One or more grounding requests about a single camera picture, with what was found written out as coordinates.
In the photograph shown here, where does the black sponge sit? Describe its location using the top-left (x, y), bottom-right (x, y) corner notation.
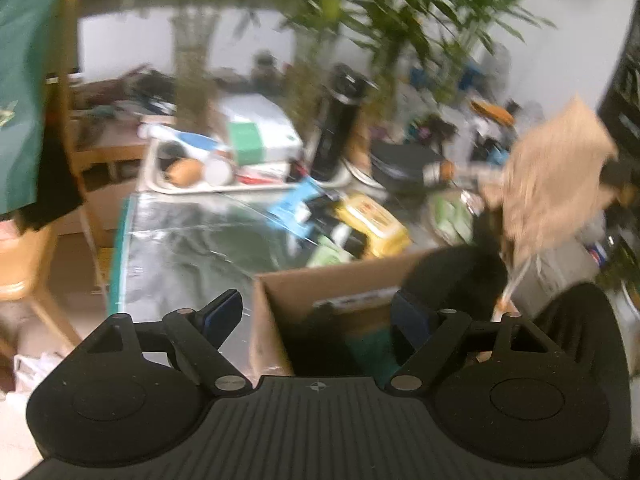
top-left (400, 245), bottom-right (508, 321)

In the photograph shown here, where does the silver insulated mat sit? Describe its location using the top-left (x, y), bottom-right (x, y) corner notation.
top-left (106, 192), bottom-right (436, 380)

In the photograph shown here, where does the cardboard box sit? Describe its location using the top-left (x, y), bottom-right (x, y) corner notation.
top-left (250, 248), bottom-right (440, 382)

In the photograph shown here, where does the yellow wet wipes pack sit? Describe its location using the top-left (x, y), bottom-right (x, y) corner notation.
top-left (335, 193), bottom-right (411, 259)

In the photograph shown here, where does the green white wipe sachet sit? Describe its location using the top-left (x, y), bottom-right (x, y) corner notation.
top-left (306, 236), bottom-right (352, 268)

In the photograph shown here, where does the blue wet wipes pack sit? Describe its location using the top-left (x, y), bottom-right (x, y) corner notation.
top-left (267, 177), bottom-right (323, 242)

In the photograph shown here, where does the white cap jar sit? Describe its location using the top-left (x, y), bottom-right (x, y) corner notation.
top-left (203, 157), bottom-right (235, 188)

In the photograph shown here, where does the small black box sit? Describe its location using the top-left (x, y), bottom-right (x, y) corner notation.
top-left (304, 195), bottom-right (368, 259)

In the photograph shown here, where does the grey zip case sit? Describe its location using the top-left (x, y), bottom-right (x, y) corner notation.
top-left (370, 140), bottom-right (444, 196)

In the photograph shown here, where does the white tray left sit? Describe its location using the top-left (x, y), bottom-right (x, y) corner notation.
top-left (142, 136), bottom-right (354, 196)

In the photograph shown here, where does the white spray bottle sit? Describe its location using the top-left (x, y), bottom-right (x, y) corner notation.
top-left (138, 122), bottom-right (228, 160)

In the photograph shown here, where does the green white tissue box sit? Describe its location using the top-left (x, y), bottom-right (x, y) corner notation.
top-left (218, 93), bottom-right (303, 166)

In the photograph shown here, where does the wooden chair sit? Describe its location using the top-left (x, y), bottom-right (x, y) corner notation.
top-left (0, 0), bottom-right (151, 351)

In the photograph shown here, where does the glass vase left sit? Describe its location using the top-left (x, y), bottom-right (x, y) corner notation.
top-left (171, 6), bottom-right (218, 133)

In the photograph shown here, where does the black thermos bottle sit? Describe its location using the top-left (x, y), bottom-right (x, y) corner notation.
top-left (309, 63), bottom-right (371, 182)

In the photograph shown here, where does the green paper bag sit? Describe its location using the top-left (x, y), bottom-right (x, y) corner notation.
top-left (0, 0), bottom-right (62, 214)

